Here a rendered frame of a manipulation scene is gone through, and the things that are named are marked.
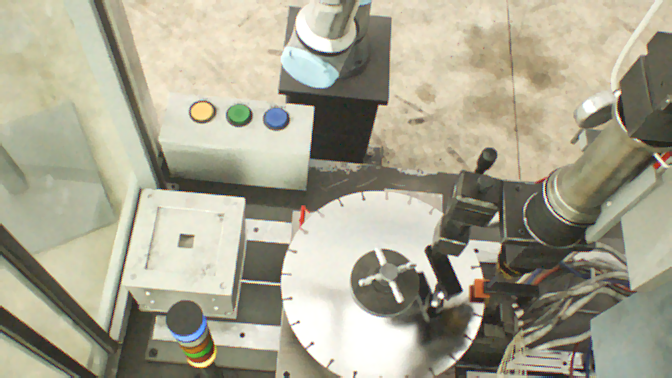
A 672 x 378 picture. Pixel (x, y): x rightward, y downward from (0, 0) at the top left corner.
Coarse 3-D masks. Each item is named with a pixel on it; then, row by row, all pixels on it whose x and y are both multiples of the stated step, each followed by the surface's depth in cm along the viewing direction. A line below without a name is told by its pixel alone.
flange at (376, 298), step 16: (368, 256) 104; (384, 256) 104; (400, 256) 104; (352, 272) 103; (368, 272) 103; (416, 272) 103; (352, 288) 101; (368, 288) 101; (384, 288) 100; (400, 288) 102; (416, 288) 102; (368, 304) 100; (384, 304) 101; (400, 304) 101
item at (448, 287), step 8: (464, 224) 84; (432, 256) 97; (440, 256) 95; (432, 264) 98; (440, 264) 97; (448, 264) 97; (440, 272) 97; (448, 272) 97; (440, 280) 96; (448, 280) 96; (456, 280) 96; (440, 288) 97; (448, 288) 96; (456, 288) 96; (448, 296) 95
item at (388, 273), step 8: (376, 248) 100; (384, 264) 99; (392, 264) 99; (408, 264) 100; (416, 264) 100; (384, 272) 98; (392, 272) 98; (400, 272) 99; (360, 280) 98; (368, 280) 98; (376, 280) 98; (384, 280) 98; (392, 280) 98; (392, 288) 98; (400, 296) 97
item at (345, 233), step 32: (384, 192) 110; (320, 224) 107; (352, 224) 107; (384, 224) 108; (416, 224) 108; (288, 256) 104; (320, 256) 104; (352, 256) 105; (416, 256) 106; (448, 256) 106; (288, 288) 102; (320, 288) 102; (288, 320) 99; (320, 320) 100; (352, 320) 100; (384, 320) 101; (416, 320) 101; (448, 320) 101; (480, 320) 102; (320, 352) 98; (352, 352) 98; (384, 352) 98; (416, 352) 99; (448, 352) 99
